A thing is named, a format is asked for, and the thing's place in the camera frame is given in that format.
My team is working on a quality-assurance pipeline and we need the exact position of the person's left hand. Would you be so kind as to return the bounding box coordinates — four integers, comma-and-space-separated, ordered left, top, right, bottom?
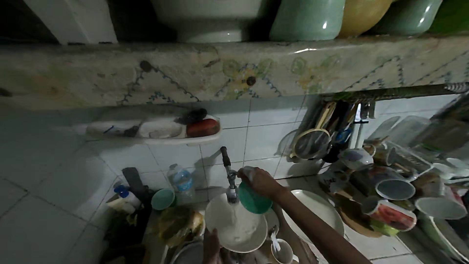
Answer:
203, 229, 221, 264

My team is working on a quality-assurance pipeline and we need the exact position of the white wall soap holder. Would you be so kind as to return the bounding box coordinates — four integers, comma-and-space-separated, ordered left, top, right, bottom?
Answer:
86, 114, 221, 145

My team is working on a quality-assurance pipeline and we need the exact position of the green plastic bowl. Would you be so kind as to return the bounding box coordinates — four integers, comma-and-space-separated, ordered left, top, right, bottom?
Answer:
237, 181, 273, 215

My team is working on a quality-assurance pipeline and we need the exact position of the white cup with red side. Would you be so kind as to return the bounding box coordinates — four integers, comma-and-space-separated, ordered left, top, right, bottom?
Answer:
415, 183, 468, 220

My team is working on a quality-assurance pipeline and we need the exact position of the large white ceramic bowl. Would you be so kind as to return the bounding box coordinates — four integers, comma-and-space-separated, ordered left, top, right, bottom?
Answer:
150, 0, 282, 43

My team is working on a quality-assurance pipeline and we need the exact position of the small white plate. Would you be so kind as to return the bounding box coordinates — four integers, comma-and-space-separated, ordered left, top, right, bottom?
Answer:
264, 208, 280, 237

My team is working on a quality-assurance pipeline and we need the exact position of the large white plate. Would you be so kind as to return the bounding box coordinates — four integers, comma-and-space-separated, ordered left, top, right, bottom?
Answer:
282, 189, 345, 245

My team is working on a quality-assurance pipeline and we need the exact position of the plastic bag with yellowish contents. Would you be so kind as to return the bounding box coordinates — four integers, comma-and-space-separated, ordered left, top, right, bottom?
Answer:
158, 206, 204, 248

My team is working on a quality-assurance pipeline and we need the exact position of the dark green ceramic jar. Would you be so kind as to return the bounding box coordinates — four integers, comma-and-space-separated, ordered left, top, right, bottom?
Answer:
370, 0, 443, 36

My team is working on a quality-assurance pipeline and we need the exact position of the white mug with red print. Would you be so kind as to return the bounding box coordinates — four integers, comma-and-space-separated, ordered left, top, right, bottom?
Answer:
361, 196, 417, 232

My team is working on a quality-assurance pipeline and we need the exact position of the metal faucet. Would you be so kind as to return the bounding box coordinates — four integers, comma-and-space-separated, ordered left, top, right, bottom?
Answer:
220, 146, 239, 204

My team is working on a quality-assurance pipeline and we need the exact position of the white cup with purple print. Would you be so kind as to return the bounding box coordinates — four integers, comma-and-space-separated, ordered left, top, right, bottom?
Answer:
338, 147, 374, 171

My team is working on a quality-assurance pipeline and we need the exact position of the red soap bar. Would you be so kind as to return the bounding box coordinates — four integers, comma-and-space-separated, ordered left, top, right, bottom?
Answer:
186, 118, 221, 138

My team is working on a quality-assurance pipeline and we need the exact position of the person's right hand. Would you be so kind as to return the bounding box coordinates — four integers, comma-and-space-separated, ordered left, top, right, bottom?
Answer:
237, 166, 286, 201

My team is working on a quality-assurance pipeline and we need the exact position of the dark flat-handled utensil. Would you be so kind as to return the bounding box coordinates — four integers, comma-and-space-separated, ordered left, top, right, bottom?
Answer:
122, 167, 148, 200

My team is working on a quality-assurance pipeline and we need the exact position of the round strainer with yellow rim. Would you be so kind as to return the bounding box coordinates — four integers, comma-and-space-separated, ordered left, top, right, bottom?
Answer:
290, 102, 337, 160

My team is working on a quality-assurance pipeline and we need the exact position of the floral patterned shelf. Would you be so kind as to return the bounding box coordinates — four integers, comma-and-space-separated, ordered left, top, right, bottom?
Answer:
0, 34, 469, 111

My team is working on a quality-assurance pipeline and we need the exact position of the pile of cups and dishes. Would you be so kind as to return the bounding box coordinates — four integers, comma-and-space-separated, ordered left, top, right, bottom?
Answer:
317, 136, 469, 220

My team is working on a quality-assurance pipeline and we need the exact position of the yellow ceramic jar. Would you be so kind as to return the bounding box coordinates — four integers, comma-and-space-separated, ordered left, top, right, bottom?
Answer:
338, 0, 393, 39

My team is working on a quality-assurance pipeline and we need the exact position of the black scrubber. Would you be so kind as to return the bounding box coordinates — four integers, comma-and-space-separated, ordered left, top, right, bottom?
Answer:
175, 108, 208, 125

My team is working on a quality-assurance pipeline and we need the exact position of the clear bottle with blue label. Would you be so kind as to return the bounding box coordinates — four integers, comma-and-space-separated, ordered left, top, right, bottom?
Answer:
167, 164, 195, 202

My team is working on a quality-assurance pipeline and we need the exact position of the white bottle with blue cap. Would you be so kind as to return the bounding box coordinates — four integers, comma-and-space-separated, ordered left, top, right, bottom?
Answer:
114, 184, 142, 211

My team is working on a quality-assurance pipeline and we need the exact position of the brown round wooden board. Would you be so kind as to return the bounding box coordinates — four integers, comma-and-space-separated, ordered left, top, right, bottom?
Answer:
333, 193, 383, 238

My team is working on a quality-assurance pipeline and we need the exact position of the white round bowl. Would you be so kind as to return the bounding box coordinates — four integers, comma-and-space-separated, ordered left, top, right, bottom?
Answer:
204, 193, 268, 254

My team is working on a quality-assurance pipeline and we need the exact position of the white rimmed basin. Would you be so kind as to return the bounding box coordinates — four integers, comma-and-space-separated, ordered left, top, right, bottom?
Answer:
418, 214, 469, 264

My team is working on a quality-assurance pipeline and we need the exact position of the mug with grey inside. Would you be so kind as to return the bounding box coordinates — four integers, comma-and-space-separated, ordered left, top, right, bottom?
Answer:
368, 166, 416, 201

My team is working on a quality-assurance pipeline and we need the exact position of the bright green container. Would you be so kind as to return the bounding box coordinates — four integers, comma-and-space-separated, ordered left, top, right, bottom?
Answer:
427, 0, 469, 34

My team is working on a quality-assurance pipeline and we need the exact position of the clear plastic rack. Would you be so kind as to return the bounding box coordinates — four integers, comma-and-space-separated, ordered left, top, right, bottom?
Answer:
386, 140, 434, 181

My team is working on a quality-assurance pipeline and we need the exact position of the grey metal pot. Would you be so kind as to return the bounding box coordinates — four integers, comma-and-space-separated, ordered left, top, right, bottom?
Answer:
170, 240, 204, 264

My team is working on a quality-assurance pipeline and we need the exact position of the hanging bundle of kitchen utensils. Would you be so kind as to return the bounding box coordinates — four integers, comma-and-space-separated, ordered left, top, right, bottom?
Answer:
318, 98, 376, 164

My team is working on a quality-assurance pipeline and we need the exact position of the white upright post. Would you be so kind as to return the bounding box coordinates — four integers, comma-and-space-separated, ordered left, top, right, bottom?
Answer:
23, 0, 118, 45

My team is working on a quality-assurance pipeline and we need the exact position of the pale green ceramic jar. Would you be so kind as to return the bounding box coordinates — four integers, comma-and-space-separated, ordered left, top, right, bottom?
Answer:
269, 0, 346, 41

